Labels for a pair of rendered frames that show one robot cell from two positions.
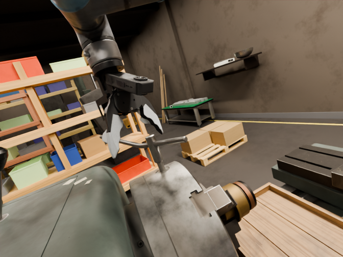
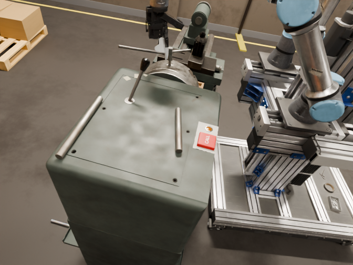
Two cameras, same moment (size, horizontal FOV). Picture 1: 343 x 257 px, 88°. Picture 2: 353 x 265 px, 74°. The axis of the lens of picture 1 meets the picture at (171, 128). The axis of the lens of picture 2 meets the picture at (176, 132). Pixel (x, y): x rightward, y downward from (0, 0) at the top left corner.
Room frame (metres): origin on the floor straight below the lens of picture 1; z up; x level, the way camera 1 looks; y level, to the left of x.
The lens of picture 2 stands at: (-0.06, 0.98, 1.84)
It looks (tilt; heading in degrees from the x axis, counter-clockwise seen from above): 46 degrees down; 289
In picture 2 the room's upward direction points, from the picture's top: 13 degrees clockwise
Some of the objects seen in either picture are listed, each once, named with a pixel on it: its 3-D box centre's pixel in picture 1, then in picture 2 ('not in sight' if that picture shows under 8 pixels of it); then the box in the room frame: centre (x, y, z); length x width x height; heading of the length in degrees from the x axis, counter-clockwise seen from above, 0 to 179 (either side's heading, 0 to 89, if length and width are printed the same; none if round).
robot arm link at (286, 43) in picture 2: not in sight; (292, 37); (-0.09, -0.59, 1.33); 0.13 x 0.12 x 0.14; 47
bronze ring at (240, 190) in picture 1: (232, 201); not in sight; (0.40, -0.09, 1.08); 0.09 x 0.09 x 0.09; 16
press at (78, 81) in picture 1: (90, 108); not in sight; (8.94, 3.48, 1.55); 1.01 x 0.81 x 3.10; 26
